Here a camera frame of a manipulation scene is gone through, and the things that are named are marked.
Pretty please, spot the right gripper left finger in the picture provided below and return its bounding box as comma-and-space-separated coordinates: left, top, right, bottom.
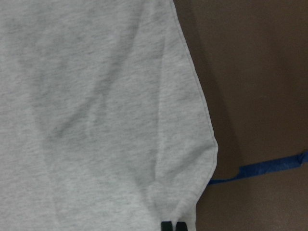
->
161, 221, 173, 231

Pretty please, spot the blue floor tape strip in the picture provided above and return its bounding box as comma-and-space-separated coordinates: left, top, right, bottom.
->
208, 151, 308, 185

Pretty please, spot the white cartoon print t-shirt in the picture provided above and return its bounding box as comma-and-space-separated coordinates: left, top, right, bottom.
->
0, 0, 218, 231

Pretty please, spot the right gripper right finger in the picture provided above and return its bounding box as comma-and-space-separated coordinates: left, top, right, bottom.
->
176, 221, 187, 231

